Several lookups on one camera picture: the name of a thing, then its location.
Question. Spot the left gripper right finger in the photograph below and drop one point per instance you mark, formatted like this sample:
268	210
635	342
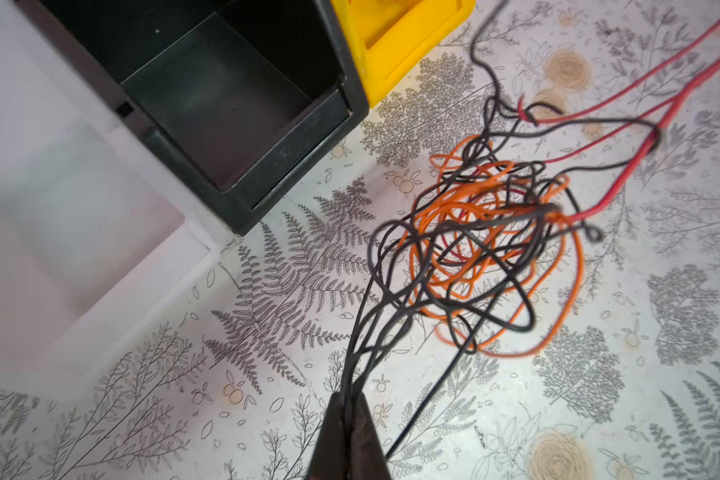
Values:
367	460

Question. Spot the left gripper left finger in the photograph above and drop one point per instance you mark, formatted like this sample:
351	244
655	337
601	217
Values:
329	458

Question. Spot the white plastic bin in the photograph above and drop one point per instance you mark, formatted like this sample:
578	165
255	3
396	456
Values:
97	235

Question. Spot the black plastic bin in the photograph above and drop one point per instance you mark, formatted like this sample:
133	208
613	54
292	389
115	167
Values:
238	99

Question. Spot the yellow plastic bin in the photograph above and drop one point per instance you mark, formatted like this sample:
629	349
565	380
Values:
388	38

